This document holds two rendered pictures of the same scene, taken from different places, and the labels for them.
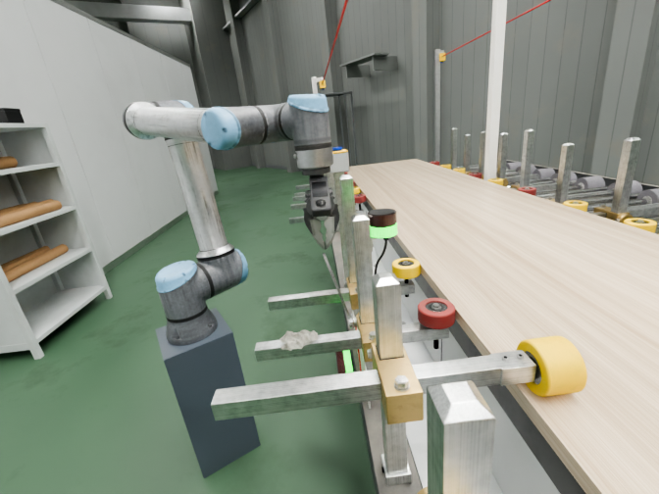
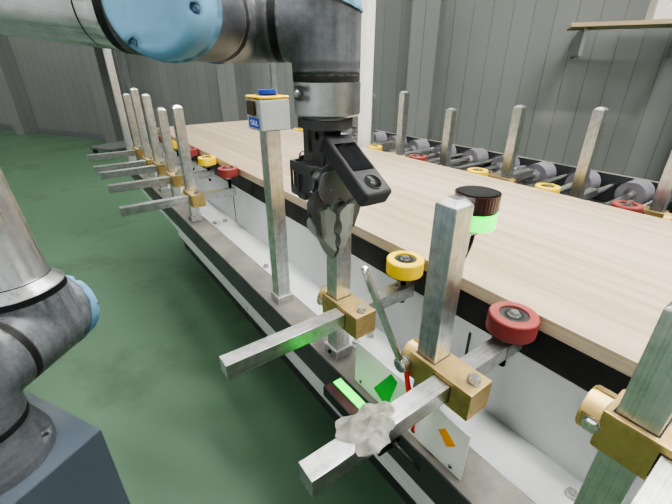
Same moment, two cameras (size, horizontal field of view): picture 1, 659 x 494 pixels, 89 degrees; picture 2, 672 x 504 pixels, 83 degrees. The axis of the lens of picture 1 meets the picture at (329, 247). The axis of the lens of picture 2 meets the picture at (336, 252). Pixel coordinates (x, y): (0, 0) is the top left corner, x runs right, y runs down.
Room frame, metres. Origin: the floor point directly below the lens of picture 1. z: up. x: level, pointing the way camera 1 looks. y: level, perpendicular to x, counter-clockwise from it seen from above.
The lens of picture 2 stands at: (0.39, 0.32, 1.28)
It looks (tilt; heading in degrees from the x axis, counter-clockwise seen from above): 26 degrees down; 325
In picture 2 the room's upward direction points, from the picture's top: straight up
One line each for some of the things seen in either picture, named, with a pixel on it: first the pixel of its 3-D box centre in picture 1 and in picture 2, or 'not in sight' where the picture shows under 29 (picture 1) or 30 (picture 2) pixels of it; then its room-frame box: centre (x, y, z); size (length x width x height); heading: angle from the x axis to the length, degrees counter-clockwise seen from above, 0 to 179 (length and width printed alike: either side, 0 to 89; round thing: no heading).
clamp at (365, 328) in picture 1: (371, 332); (443, 373); (0.66, -0.07, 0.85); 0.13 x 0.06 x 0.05; 1
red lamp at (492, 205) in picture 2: (381, 217); (476, 199); (0.68, -0.12, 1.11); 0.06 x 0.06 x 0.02
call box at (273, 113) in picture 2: (337, 162); (268, 113); (1.19, -0.06, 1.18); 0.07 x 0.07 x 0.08; 1
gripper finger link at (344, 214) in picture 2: (329, 229); (334, 225); (0.85, 0.00, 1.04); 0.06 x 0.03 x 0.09; 1
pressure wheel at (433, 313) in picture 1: (435, 326); (507, 338); (0.64, -0.22, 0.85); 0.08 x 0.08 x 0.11
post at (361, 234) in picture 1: (367, 313); (434, 345); (0.68, -0.07, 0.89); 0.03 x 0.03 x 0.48; 1
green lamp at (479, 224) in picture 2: (382, 228); (473, 217); (0.68, -0.12, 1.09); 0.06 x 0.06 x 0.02
